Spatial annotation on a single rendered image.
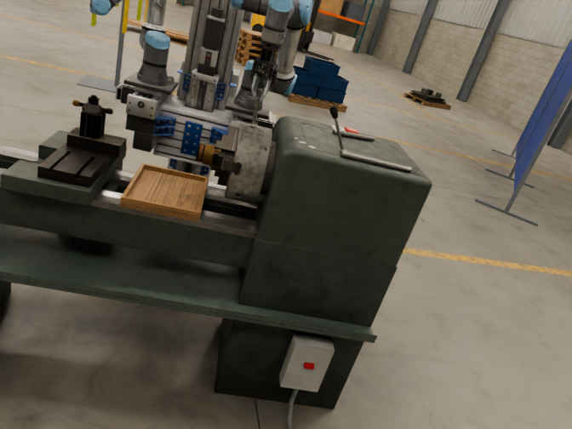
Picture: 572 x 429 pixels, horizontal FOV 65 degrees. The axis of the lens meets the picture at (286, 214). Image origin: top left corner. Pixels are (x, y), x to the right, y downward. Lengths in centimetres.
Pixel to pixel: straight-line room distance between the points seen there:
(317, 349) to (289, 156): 86
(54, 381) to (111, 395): 25
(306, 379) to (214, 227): 82
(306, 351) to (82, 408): 96
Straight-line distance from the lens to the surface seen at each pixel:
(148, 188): 193
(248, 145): 171
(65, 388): 228
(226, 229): 180
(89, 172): 180
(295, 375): 212
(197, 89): 249
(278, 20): 160
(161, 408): 222
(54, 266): 202
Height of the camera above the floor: 172
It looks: 25 degrees down
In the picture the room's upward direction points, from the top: 17 degrees clockwise
